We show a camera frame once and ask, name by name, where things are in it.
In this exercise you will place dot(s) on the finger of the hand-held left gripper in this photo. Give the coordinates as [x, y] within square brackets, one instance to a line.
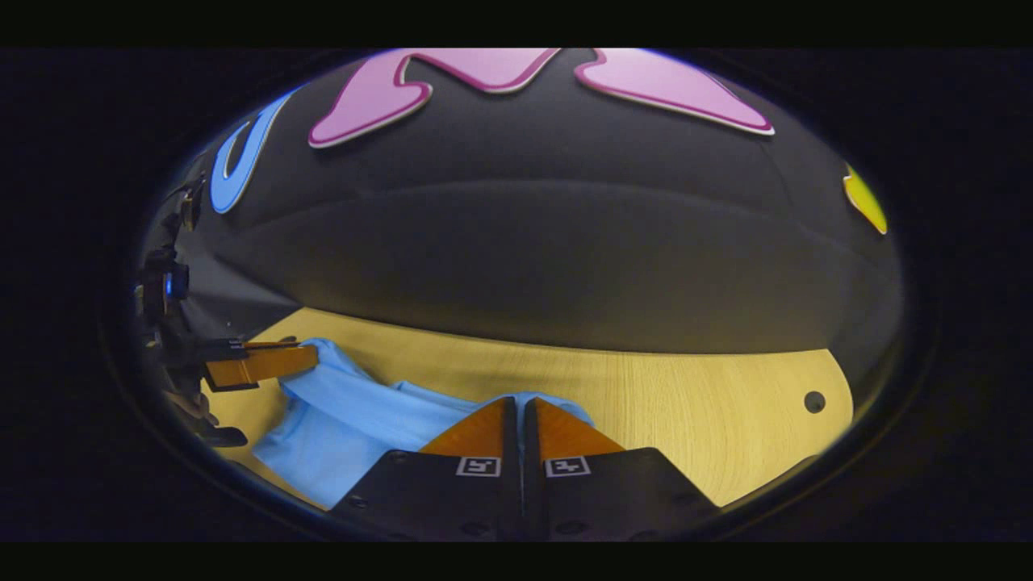
[258, 365]

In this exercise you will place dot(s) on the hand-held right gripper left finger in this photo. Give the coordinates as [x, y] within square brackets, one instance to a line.
[452, 500]

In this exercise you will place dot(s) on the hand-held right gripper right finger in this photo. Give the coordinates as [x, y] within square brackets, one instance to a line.
[605, 500]

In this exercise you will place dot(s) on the light blue T-shirt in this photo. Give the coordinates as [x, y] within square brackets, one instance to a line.
[347, 420]

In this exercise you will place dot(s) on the black backdrop cloth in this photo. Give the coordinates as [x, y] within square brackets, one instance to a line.
[524, 266]

